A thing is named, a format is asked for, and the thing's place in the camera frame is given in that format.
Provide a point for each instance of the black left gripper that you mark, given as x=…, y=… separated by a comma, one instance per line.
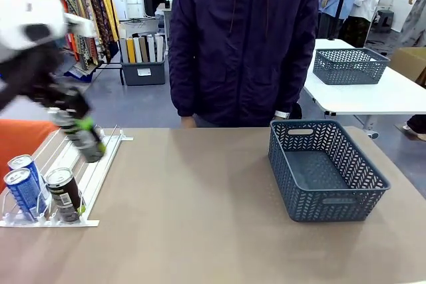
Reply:
x=30, y=71

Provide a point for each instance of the dark green drink can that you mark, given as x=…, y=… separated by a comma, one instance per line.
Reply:
x=91, y=152

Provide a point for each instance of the black drink can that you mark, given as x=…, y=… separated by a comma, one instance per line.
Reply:
x=65, y=194

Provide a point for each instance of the blue Pocari Sweat can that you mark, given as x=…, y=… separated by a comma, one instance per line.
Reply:
x=28, y=164
x=25, y=194

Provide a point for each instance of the blue-grey plastic woven basket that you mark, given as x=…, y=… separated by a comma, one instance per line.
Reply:
x=319, y=177
x=349, y=68

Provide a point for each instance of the person's left forearm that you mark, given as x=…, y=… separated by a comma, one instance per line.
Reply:
x=286, y=94

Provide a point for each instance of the person's right forearm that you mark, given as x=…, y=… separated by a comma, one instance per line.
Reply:
x=181, y=94

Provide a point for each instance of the white can dispenser rack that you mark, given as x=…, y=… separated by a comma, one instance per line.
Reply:
x=96, y=177

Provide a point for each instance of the person's right hand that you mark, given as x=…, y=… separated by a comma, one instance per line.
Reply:
x=188, y=121

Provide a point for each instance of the orange seat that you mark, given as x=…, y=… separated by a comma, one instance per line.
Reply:
x=20, y=141

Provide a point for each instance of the grey storage bin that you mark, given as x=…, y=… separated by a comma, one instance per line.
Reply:
x=143, y=72

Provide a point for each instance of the grey fabric roll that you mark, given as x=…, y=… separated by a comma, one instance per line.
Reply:
x=123, y=50

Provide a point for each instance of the yellow fabric roll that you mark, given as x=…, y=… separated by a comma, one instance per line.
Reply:
x=131, y=50

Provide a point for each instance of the white fabric roll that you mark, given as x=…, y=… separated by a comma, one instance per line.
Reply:
x=159, y=48
x=151, y=48
x=137, y=49

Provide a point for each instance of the brown fabric roll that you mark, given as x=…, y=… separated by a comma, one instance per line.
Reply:
x=143, y=49

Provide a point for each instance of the clothes rack with garments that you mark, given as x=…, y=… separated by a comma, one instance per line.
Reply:
x=86, y=4

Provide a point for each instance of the white air purifier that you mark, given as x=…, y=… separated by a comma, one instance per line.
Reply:
x=120, y=6

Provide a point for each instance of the yellow hanging garment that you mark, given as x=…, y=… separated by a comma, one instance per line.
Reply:
x=106, y=1

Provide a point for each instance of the person in navy jacket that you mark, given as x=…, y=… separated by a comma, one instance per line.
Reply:
x=239, y=44

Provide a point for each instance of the black round seat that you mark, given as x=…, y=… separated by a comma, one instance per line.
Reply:
x=297, y=111

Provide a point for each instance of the white side table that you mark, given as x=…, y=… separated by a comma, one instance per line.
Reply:
x=366, y=97

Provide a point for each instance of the dark plastic stool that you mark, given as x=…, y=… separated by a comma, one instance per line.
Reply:
x=384, y=19

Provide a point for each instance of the bystander's leg and shoe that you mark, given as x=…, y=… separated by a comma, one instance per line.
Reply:
x=416, y=126

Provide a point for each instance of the cardboard box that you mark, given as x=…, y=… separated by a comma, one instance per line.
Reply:
x=411, y=62

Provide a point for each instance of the mannequin in grey dress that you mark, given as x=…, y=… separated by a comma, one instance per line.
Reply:
x=416, y=21

